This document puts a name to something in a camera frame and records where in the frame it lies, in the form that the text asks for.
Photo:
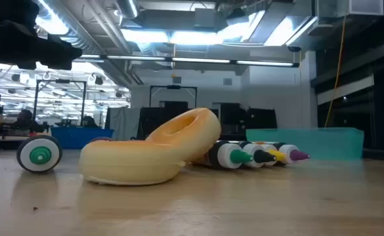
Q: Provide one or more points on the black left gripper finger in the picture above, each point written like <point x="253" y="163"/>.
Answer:
<point x="62" y="50"/>
<point x="57" y="65"/>

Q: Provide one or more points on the yellow tape roll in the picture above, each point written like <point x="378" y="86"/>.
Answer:
<point x="129" y="162"/>
<point x="208" y="131"/>

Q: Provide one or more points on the black-tipped glue bottle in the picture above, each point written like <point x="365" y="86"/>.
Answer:
<point x="254" y="150"/>

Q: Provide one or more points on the yellow-tipped glue bottle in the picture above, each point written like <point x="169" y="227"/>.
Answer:
<point x="278" y="154"/>

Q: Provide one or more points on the purple-tipped glue bottle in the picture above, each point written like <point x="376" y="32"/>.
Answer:
<point x="296" y="154"/>

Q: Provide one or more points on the person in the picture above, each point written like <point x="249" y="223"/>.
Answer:
<point x="24" y="118"/>
<point x="88" y="122"/>

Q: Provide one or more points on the blue plastic bin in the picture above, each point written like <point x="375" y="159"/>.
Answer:
<point x="73" y="137"/>

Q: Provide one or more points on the wooden background table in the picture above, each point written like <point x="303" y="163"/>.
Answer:
<point x="11" y="137"/>

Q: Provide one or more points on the grey cloth curtain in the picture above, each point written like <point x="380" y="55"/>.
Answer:
<point x="122" y="123"/>

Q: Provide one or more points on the long tube light fixture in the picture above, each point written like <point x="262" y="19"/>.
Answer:
<point x="198" y="60"/>

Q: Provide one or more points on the grey ceiling box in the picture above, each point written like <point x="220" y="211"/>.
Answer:
<point x="204" y="18"/>

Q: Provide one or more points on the black partition panels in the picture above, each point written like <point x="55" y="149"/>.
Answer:
<point x="260" y="118"/>

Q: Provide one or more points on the teal plastic bin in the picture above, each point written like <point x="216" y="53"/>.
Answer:
<point x="326" y="144"/>

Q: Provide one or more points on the white ceiling unit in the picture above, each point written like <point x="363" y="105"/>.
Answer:
<point x="365" y="7"/>

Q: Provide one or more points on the black gantry frame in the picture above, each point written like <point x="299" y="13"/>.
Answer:
<point x="60" y="81"/>
<point x="173" y="86"/>

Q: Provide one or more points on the silver round air duct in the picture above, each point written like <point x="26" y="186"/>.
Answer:
<point x="127" y="8"/>

